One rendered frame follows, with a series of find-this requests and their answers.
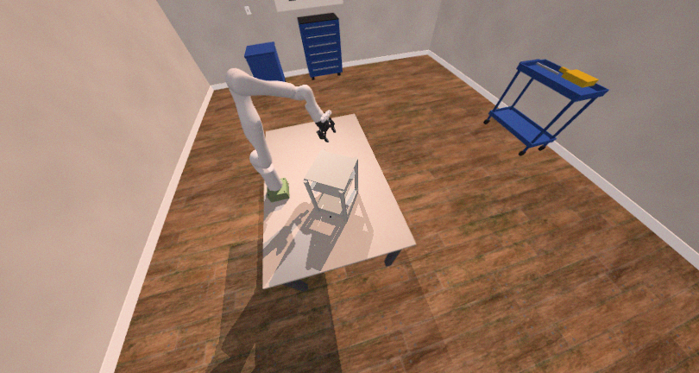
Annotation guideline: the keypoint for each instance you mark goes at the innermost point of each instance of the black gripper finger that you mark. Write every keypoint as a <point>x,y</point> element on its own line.
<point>322,135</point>
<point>331,124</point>

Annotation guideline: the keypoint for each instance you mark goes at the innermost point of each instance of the grey open shelving unit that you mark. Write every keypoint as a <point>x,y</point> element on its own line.
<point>332,175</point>

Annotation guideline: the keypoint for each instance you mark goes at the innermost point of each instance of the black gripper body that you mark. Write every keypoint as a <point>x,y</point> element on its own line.
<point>322,125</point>

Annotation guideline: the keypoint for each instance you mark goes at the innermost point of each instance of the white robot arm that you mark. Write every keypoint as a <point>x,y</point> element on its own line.
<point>242,84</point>

